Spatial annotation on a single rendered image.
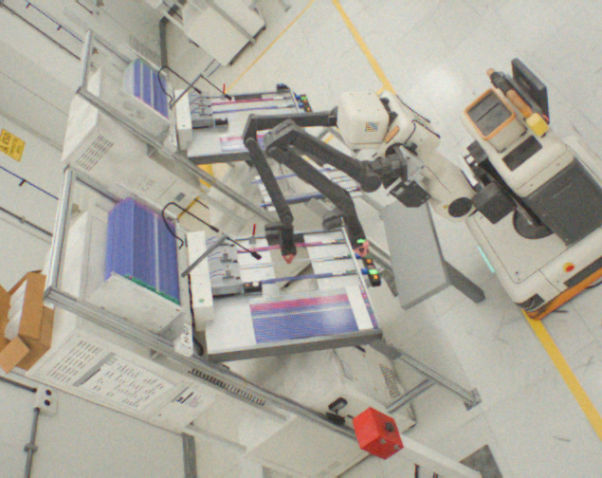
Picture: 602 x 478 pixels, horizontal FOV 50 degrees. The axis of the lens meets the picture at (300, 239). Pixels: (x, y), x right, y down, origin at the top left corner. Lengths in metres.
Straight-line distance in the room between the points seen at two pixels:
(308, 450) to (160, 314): 1.12
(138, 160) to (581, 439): 2.57
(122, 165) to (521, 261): 2.15
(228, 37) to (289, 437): 5.01
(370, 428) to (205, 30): 5.43
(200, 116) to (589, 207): 2.26
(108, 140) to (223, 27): 3.76
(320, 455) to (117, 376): 1.17
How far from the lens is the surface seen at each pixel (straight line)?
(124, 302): 2.52
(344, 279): 2.92
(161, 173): 3.77
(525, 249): 3.07
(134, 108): 3.68
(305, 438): 3.19
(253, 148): 2.65
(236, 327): 2.70
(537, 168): 2.58
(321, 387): 2.97
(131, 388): 2.72
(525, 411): 3.10
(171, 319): 2.59
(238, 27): 7.21
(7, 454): 3.80
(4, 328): 2.75
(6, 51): 5.61
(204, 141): 3.86
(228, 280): 2.81
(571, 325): 3.15
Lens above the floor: 2.62
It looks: 34 degrees down
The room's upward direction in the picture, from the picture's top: 56 degrees counter-clockwise
